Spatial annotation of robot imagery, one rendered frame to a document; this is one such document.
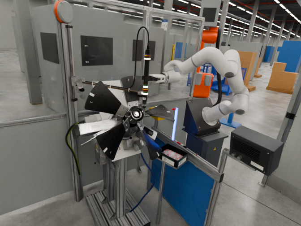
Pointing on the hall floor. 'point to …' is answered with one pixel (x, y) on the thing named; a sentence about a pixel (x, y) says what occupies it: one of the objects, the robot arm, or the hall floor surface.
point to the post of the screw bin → (161, 192)
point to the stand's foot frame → (139, 215)
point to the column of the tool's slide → (70, 109)
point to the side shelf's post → (104, 176)
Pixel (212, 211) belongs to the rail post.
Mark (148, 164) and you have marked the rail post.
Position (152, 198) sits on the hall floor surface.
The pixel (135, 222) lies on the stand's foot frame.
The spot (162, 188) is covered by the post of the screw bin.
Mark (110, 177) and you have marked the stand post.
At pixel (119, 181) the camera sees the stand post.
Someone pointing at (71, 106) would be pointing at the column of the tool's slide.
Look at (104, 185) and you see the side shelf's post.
